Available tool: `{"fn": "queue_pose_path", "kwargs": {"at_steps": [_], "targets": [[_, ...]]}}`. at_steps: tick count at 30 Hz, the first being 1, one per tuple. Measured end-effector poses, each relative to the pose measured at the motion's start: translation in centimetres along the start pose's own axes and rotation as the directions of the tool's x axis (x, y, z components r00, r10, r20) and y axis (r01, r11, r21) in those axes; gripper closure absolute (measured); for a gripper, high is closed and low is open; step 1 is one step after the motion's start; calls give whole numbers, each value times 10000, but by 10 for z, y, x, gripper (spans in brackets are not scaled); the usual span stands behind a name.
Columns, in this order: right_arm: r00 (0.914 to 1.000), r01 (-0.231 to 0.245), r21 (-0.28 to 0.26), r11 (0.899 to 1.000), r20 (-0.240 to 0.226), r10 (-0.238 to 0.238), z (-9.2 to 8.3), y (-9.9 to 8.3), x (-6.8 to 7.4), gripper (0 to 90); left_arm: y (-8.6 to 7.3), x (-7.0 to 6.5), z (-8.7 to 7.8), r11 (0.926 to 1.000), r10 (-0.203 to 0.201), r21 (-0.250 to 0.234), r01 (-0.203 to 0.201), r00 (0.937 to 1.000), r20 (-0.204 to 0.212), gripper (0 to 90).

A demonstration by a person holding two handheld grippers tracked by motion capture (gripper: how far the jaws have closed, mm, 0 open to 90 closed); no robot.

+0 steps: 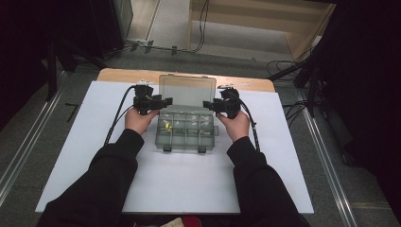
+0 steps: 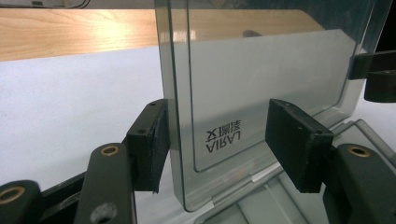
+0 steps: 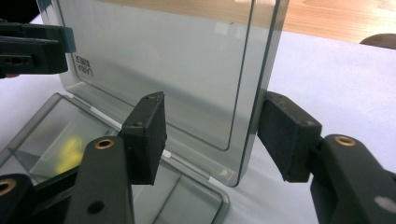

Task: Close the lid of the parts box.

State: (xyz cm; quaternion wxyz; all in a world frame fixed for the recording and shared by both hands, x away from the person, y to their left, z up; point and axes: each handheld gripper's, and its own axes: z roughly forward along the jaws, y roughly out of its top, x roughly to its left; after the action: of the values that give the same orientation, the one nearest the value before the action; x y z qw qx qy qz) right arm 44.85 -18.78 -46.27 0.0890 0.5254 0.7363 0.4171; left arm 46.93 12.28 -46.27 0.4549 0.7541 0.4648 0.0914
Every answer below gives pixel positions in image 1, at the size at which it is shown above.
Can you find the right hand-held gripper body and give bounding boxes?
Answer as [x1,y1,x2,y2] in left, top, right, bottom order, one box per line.
[216,83,242,120]

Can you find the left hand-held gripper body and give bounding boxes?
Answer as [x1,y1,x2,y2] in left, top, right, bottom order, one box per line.
[131,79,163,116]

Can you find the clear grey compartment box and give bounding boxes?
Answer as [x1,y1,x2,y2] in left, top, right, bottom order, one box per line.
[154,74,220,154]

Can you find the person's left hand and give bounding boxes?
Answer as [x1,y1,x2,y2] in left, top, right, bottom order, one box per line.
[124,107,160,136]

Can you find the person's right hand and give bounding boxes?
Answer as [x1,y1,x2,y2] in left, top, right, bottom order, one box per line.
[217,110,251,143]

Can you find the white table mat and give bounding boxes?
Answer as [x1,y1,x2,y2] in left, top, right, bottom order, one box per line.
[35,80,315,215]

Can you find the wooden shelf unit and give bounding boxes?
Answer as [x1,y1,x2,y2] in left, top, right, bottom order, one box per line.
[188,0,337,62]

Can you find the dark cabinet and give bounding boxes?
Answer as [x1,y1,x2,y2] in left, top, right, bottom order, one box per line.
[90,0,134,61]

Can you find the black metal stand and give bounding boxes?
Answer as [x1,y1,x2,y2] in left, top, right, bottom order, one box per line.
[45,39,108,102]
[268,46,327,118]

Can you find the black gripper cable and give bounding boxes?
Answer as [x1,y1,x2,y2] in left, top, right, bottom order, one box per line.
[103,84,138,146]

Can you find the braided gripper cable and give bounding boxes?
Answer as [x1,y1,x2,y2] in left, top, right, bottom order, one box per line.
[238,97,261,153]

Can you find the bundle of floor cables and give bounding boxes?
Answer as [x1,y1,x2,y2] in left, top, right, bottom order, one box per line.
[266,59,305,79]

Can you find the black hanging cable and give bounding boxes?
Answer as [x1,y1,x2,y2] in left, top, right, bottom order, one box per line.
[191,0,211,54]

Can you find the metal floor rail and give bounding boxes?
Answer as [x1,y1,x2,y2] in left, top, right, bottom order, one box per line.
[0,70,69,206]
[302,107,359,227]

